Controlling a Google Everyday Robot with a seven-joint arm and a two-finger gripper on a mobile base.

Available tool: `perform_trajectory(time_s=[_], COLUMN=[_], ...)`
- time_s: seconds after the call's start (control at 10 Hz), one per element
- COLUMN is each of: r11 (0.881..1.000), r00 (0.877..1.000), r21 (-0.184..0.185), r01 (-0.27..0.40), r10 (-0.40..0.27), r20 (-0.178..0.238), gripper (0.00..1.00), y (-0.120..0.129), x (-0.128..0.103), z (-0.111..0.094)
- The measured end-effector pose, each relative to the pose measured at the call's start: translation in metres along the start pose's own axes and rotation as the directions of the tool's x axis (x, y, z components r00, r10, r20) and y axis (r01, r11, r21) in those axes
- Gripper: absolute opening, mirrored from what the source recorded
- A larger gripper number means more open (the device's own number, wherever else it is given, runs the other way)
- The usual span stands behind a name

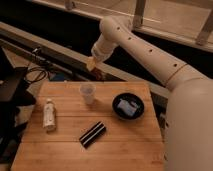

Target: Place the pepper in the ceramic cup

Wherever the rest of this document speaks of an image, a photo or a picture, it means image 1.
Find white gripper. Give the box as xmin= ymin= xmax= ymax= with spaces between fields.
xmin=86 ymin=35 xmax=116 ymax=72

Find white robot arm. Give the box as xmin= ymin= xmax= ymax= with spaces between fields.
xmin=87 ymin=15 xmax=213 ymax=171

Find translucent plastic cup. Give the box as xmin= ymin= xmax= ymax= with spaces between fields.
xmin=79 ymin=83 xmax=96 ymax=105

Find black round bowl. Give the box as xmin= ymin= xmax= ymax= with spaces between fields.
xmin=112 ymin=93 xmax=145 ymax=120

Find blue object in bowl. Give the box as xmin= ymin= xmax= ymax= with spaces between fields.
xmin=118 ymin=99 xmax=138 ymax=117

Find black striped rectangular block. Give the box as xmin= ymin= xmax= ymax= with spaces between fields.
xmin=79 ymin=121 xmax=106 ymax=148

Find white plastic bottle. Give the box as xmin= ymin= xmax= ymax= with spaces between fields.
xmin=43 ymin=98 xmax=56 ymax=132

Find black equipment at left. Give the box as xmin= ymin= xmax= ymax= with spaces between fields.
xmin=0 ymin=67 xmax=27 ymax=158

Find grey metal rail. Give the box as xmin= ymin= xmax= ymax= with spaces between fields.
xmin=0 ymin=22 xmax=170 ymax=99

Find black cables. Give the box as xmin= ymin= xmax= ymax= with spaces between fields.
xmin=23 ymin=46 xmax=54 ymax=84

